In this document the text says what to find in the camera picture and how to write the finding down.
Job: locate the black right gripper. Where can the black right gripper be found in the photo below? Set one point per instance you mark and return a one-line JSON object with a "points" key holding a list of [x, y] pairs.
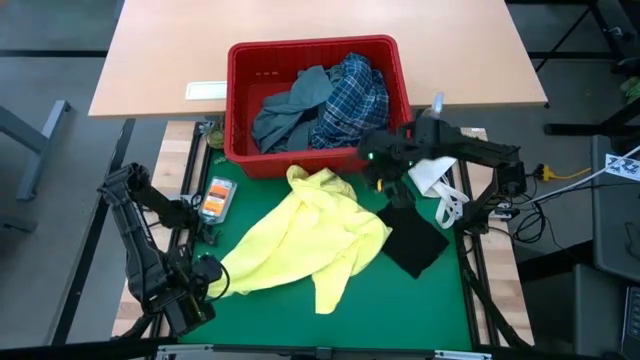
{"points": [[397, 185]]}

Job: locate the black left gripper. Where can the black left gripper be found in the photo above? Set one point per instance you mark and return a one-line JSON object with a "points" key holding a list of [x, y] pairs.
{"points": [[187, 312]]}

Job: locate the black cloth garment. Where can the black cloth garment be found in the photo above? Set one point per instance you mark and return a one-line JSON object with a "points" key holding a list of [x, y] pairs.
{"points": [[415, 240]]}

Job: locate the yellow shirt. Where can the yellow shirt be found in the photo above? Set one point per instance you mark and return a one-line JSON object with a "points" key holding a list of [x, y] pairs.
{"points": [[310, 235]]}

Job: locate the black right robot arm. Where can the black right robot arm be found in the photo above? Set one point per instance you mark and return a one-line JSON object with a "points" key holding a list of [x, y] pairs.
{"points": [[475, 147]]}

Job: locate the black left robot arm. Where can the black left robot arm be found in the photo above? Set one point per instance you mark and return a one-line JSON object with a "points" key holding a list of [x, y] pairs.
{"points": [[132, 235]]}

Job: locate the red plastic laundry bin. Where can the red plastic laundry bin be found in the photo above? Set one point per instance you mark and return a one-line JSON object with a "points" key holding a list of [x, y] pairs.
{"points": [[240, 60]]}

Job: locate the white tote bag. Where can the white tote bag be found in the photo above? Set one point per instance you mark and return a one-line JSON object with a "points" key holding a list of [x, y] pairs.
{"points": [[430, 175]]}

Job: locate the clear plastic spray bottle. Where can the clear plastic spray bottle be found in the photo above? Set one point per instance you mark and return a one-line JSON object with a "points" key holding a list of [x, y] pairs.
{"points": [[437, 102]]}

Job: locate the blue plaid shirt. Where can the blue plaid shirt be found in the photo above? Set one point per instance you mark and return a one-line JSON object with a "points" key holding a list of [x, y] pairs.
{"points": [[357, 100]]}

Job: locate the orange-labelled clear plastic package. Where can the orange-labelled clear plastic package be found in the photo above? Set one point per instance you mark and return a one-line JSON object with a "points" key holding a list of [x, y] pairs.
{"points": [[217, 200]]}

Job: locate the green table mat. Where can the green table mat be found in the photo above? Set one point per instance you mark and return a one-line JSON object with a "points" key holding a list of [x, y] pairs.
{"points": [[400, 310]]}

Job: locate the grey-blue garment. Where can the grey-blue garment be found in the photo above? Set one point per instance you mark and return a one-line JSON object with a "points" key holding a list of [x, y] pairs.
{"points": [[285, 120]]}

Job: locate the yellow power plug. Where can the yellow power plug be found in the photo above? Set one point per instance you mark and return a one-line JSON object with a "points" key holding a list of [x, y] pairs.
{"points": [[546, 174]]}

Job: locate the small potted plant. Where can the small potted plant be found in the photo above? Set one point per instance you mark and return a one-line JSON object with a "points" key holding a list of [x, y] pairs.
{"points": [[216, 137]]}

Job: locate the black metal desk base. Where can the black metal desk base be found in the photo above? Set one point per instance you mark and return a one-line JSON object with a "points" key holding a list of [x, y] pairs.
{"points": [[570, 129]]}

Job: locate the white rectangular label plate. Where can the white rectangular label plate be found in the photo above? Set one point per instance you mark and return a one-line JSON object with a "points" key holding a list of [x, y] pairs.
{"points": [[206, 90]]}

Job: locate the grey plastic case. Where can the grey plastic case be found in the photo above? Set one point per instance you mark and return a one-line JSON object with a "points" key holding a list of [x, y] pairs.
{"points": [[615, 225]]}

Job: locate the black-and-white printed marker tag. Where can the black-and-white printed marker tag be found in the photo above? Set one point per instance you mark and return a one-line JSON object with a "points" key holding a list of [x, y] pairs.
{"points": [[622, 167]]}

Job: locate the grey metal table leg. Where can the grey metal table leg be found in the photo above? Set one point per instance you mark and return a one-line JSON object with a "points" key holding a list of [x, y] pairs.
{"points": [[45, 130]]}

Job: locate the person's foot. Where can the person's foot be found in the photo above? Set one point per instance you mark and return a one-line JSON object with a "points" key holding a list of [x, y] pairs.
{"points": [[632, 89]]}

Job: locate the light wooden table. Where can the light wooden table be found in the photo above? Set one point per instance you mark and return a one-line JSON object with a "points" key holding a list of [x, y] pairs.
{"points": [[165, 50]]}

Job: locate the black keyboard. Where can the black keyboard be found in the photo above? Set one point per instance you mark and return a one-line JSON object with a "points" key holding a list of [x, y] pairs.
{"points": [[631, 320]]}

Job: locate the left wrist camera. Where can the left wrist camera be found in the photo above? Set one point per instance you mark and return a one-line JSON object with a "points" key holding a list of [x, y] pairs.
{"points": [[207, 270]]}

